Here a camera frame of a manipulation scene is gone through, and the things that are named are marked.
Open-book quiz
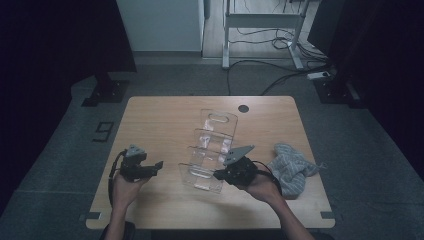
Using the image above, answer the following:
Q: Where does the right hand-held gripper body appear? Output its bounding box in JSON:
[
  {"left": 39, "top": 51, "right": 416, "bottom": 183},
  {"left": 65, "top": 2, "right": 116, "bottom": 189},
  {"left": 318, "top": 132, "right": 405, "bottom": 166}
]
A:
[{"left": 220, "top": 144, "right": 260, "bottom": 188}]

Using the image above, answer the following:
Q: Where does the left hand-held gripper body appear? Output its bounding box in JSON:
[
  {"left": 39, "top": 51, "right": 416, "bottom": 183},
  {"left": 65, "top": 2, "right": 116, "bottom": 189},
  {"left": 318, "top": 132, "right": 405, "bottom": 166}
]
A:
[{"left": 118, "top": 143, "right": 158, "bottom": 183}]

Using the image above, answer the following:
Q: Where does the clear acrylic divided organizer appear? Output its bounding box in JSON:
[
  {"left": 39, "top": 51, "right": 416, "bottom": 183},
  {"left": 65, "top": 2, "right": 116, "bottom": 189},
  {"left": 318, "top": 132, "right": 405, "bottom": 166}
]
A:
[{"left": 178, "top": 108, "right": 239, "bottom": 194}]

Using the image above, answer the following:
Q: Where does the grey striped cloth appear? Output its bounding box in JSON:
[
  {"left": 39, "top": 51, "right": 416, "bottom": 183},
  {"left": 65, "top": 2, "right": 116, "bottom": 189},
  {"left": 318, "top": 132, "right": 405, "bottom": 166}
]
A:
[{"left": 266, "top": 143, "right": 327, "bottom": 200}]

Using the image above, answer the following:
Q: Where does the person's left hand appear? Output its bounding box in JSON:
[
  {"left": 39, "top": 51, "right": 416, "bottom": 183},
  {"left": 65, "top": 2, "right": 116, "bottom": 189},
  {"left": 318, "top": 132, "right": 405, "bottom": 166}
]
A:
[{"left": 111, "top": 171, "right": 150, "bottom": 210}]

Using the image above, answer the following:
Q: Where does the person's right hand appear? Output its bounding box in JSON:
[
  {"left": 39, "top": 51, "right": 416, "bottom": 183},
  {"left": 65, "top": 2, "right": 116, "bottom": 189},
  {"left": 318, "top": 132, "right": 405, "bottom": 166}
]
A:
[{"left": 244, "top": 171, "right": 285, "bottom": 205}]

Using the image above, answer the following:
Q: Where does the black stand base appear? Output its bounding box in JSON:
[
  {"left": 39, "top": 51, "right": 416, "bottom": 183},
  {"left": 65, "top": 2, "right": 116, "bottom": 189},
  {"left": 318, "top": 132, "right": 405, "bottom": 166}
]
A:
[
  {"left": 313, "top": 78, "right": 368, "bottom": 109},
  {"left": 81, "top": 71, "right": 130, "bottom": 108}
]

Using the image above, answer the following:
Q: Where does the white power strip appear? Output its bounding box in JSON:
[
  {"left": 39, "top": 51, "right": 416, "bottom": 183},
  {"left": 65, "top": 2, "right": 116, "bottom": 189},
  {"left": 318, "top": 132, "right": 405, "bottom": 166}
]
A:
[{"left": 306, "top": 70, "right": 332, "bottom": 81}]

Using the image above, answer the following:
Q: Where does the dark curtain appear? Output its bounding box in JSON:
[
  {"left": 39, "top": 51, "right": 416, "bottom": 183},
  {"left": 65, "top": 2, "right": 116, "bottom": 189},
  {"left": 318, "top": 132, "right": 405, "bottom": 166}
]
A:
[
  {"left": 307, "top": 0, "right": 424, "bottom": 181},
  {"left": 0, "top": 0, "right": 138, "bottom": 214}
]

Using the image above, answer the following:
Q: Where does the white cabinet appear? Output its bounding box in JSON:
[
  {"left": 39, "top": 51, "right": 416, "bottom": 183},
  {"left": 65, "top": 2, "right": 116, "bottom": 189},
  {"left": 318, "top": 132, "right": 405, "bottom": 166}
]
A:
[{"left": 115, "top": 0, "right": 206, "bottom": 53}]

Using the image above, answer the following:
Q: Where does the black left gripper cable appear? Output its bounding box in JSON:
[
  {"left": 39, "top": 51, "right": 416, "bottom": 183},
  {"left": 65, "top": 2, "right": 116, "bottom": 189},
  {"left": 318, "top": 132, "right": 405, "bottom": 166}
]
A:
[{"left": 107, "top": 149, "right": 130, "bottom": 207}]

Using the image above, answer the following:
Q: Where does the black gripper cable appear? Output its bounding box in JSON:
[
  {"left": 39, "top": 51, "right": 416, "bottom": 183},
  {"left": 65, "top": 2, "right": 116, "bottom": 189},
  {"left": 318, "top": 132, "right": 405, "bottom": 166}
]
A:
[
  {"left": 252, "top": 160, "right": 284, "bottom": 197},
  {"left": 107, "top": 149, "right": 130, "bottom": 207}
]

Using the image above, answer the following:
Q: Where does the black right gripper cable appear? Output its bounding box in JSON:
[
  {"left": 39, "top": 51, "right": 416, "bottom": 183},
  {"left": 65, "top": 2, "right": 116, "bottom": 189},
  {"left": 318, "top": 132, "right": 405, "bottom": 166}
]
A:
[{"left": 252, "top": 160, "right": 284, "bottom": 197}]

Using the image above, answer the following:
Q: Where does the long black floor cable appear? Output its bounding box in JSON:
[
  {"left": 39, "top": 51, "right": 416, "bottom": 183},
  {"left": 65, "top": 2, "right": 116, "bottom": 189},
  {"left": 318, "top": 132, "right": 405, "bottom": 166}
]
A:
[{"left": 226, "top": 59, "right": 334, "bottom": 97}]

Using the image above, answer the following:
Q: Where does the tangle of black cables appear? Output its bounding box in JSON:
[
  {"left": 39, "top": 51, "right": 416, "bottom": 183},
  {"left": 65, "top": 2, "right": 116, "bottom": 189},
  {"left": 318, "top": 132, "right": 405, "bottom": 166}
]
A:
[{"left": 229, "top": 27, "right": 331, "bottom": 64}]

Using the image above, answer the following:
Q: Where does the white metal desk frame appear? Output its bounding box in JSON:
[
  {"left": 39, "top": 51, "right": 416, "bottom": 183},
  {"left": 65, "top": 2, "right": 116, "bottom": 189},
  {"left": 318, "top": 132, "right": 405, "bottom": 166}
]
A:
[{"left": 221, "top": 0, "right": 313, "bottom": 70}]

